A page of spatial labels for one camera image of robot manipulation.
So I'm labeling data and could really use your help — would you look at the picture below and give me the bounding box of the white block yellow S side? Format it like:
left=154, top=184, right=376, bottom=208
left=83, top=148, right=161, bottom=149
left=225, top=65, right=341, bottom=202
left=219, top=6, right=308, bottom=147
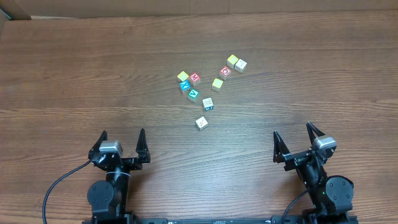
left=195, top=116, right=208, bottom=131

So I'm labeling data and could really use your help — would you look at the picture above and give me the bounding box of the yellow block upper right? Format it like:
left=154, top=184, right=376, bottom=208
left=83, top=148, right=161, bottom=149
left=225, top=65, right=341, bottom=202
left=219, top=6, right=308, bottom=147
left=226, top=54, right=239, bottom=68

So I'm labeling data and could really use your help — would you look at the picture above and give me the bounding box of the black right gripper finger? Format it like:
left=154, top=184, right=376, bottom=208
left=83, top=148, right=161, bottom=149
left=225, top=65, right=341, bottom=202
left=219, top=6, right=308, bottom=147
left=273, top=131, right=291, bottom=163
left=306, top=121, right=325, bottom=144

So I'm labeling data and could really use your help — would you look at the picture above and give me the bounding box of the green V letter block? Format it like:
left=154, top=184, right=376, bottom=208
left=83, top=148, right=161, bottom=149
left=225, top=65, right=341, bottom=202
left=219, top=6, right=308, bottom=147
left=188, top=89, right=200, bottom=102

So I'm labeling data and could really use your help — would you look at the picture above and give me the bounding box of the red circle picture block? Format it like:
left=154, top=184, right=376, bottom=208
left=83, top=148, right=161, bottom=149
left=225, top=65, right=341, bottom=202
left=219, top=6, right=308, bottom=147
left=220, top=66, right=231, bottom=80

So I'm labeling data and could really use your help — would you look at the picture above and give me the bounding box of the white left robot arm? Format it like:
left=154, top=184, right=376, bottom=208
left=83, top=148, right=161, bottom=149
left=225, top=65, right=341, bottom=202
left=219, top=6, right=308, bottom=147
left=87, top=129, right=150, bottom=224

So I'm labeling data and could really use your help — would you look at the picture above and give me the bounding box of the yellow block left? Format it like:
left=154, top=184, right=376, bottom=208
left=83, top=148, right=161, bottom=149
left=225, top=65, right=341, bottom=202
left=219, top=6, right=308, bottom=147
left=177, top=71, right=189, bottom=82

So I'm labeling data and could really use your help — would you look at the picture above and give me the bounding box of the blue X letter block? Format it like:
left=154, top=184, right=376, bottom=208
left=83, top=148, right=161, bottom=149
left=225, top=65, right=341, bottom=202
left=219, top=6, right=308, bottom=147
left=179, top=80, right=191, bottom=93

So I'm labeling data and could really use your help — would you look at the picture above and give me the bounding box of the white block upper right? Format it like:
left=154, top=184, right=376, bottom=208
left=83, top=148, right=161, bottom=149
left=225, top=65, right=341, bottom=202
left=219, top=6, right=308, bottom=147
left=234, top=59, right=247, bottom=73

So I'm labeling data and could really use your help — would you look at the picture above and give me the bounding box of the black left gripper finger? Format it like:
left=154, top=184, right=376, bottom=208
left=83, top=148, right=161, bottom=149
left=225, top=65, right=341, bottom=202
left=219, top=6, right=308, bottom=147
left=91, top=131, right=108, bottom=152
left=136, top=128, right=149, bottom=158

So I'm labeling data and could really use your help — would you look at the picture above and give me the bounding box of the yellow block middle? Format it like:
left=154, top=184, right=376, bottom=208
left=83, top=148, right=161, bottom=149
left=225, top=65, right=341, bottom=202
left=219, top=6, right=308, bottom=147
left=211, top=78, right=224, bottom=91

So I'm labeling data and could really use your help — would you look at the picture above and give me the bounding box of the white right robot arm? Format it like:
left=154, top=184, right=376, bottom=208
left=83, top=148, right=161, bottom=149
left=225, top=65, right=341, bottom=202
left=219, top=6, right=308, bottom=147
left=271, top=122, right=358, bottom=224

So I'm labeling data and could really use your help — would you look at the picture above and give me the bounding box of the red M letter block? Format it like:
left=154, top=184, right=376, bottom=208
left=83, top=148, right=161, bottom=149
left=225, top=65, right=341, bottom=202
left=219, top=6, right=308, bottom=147
left=189, top=72, right=201, bottom=86

